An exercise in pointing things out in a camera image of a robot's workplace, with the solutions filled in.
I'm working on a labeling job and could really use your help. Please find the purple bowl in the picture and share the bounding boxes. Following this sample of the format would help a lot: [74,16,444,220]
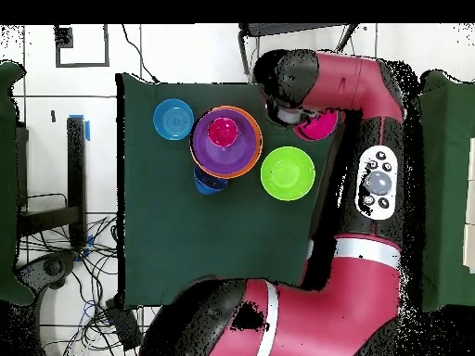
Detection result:
[191,107,259,175]

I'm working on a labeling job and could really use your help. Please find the large orange bowl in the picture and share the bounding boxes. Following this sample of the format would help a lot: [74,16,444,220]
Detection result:
[189,105,263,180]

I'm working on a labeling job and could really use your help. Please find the light green bowl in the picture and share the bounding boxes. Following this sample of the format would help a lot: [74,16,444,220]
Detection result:
[260,146,316,202]

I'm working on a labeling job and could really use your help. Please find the red-pink cup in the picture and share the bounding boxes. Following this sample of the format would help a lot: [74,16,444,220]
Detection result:
[207,117,239,147]

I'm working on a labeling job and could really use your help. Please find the red-pink bowl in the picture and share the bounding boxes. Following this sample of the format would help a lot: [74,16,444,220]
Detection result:
[292,108,340,142]

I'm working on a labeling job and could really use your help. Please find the dark blue bowl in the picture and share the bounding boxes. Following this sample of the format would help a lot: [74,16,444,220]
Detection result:
[192,166,229,197]

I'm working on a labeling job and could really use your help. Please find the dark green tablecloth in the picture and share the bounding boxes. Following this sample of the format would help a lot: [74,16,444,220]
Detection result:
[116,71,348,309]

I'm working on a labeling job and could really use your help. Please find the light blue bowl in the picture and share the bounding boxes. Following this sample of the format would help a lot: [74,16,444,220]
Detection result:
[152,97,195,142]

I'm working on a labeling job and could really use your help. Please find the black metal stand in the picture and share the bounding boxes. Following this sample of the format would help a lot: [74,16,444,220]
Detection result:
[14,115,87,249]

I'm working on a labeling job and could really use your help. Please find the black power brick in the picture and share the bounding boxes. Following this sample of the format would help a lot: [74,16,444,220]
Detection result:
[104,296,145,352]

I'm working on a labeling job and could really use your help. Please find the green cloth side table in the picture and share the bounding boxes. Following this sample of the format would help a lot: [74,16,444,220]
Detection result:
[0,60,36,307]
[417,70,475,312]

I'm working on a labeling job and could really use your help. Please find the white boxes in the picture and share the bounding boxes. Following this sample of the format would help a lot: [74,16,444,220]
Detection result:
[462,136,475,269]

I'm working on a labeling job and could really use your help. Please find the tangle of cables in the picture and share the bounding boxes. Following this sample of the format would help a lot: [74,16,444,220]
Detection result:
[16,214,160,356]

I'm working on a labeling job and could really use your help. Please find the black camera tripod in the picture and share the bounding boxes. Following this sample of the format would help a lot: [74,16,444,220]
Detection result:
[237,23,359,77]

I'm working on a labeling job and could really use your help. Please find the thin black floor cable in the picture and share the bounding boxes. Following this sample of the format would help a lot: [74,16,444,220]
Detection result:
[121,23,160,84]

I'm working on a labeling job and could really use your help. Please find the black square frame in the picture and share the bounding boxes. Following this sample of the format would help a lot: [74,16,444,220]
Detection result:
[54,23,111,69]

